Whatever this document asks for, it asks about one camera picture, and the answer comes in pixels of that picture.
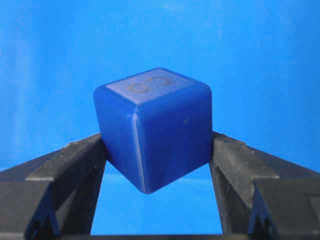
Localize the blue table cloth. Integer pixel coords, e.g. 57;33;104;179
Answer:
0;0;320;240

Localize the blue cube block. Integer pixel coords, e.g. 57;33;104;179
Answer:
93;67;213;194

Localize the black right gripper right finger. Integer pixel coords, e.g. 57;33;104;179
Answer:
209;132;320;240

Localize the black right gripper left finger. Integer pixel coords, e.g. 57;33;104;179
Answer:
0;134;108;240

